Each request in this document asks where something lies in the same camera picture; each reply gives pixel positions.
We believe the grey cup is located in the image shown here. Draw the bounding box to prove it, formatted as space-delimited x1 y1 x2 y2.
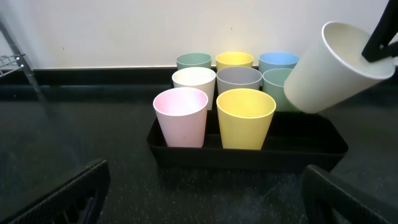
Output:
216 66 263 96

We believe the blue cup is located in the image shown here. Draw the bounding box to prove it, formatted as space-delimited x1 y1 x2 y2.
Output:
258 52 300 75

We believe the black tray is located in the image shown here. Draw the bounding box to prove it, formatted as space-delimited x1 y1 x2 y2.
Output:
146 79 349 174

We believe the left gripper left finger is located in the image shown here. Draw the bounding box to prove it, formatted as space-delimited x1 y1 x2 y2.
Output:
0 159 111 224

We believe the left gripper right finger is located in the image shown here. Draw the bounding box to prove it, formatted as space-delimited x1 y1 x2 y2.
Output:
301 164 398 224

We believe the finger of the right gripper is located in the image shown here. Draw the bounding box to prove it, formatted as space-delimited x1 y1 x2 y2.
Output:
361 0 398 63

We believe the green cup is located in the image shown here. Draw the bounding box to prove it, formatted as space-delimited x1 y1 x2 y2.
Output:
262 68 299 113
176 52 212 71

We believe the white cup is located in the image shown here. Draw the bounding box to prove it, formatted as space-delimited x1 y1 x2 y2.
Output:
171 67 217 111
283 21 396 114

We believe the pink cup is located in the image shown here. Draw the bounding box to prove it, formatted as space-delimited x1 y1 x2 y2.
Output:
152 86 209 149

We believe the yellow cup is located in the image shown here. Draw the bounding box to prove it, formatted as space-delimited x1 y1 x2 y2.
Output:
216 88 277 151
215 51 254 72

